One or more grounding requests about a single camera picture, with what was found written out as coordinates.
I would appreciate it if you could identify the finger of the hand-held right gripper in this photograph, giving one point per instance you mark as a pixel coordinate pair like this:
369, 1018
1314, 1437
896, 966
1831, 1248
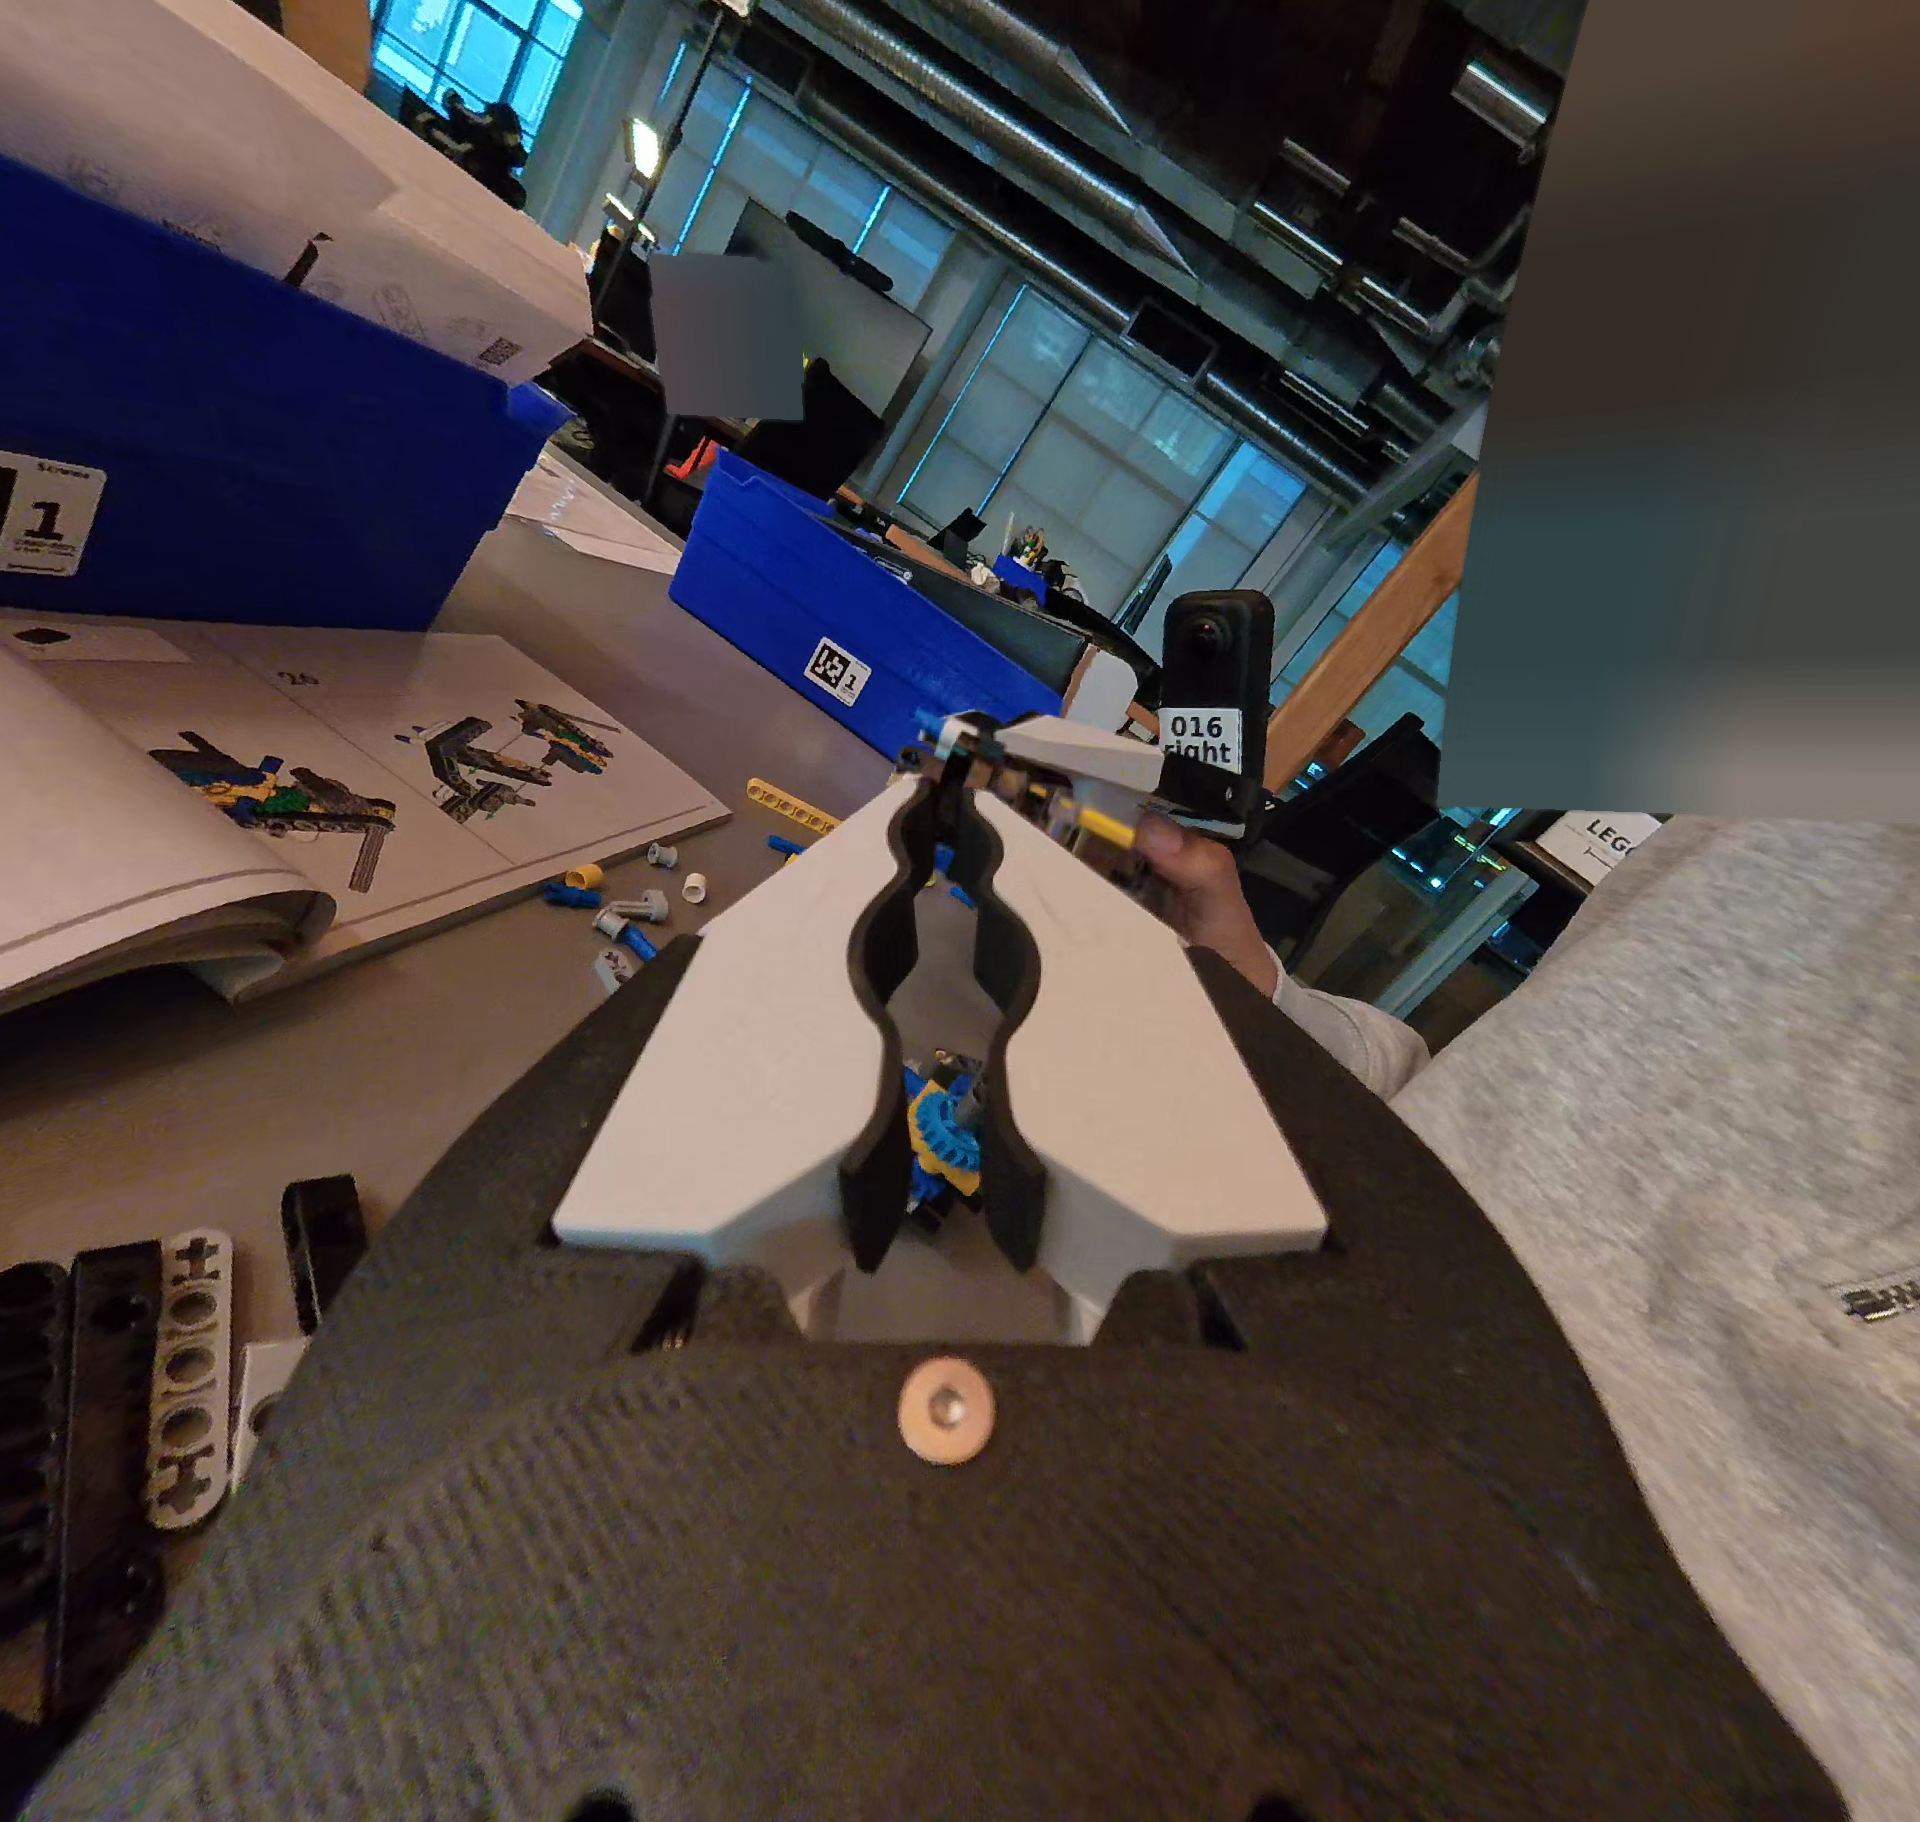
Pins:
1095, 760

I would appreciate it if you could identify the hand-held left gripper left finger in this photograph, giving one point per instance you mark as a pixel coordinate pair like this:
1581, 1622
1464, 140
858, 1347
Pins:
720, 1102

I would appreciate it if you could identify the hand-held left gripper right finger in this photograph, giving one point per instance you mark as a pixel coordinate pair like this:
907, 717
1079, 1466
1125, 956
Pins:
1156, 1102

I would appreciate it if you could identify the person's right forearm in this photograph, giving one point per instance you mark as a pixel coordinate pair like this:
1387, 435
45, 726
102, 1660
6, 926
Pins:
1351, 1029

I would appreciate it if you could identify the small grey lego piece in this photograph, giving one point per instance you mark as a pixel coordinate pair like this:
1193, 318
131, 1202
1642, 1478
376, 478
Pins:
615, 969

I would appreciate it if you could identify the grey blue lego connector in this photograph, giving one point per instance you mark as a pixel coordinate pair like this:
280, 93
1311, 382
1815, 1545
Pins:
623, 919

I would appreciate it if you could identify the yellow blue lego gear assembly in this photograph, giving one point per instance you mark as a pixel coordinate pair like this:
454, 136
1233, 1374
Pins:
940, 1126

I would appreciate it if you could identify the yellow lego piece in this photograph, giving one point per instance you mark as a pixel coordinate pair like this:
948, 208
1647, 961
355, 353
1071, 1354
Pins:
585, 877

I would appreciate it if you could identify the blue lego pin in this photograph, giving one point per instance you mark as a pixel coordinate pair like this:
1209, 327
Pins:
787, 848

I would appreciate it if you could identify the long yellow lego beam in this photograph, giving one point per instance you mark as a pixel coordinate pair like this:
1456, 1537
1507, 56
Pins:
787, 800

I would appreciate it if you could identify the short black lego beam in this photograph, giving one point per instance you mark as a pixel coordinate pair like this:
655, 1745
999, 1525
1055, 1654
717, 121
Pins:
323, 1252

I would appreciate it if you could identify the light grey lego piece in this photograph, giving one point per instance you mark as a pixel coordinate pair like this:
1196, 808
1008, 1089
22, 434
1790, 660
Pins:
271, 1387

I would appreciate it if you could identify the lego instruction booklet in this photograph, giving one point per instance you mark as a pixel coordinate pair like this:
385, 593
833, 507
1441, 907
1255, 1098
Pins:
91, 862

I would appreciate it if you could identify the person's right hand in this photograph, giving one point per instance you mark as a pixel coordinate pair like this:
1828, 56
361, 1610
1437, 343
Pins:
1216, 899

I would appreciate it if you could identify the white printed box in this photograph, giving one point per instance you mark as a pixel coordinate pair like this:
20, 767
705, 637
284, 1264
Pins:
1568, 862

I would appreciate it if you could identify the grey monitor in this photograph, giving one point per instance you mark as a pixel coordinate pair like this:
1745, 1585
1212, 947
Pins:
878, 353

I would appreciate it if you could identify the person's grey sweatshirt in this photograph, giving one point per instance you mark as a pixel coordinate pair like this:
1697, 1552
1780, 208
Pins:
1650, 1177

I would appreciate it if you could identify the white paper sheet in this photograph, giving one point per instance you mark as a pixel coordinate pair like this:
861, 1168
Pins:
599, 534

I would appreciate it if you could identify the large blue plastic bin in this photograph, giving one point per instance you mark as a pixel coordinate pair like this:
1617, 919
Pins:
271, 426

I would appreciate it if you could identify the black lego frame assembly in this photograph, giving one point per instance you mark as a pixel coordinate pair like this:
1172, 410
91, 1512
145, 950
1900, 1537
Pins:
91, 1402

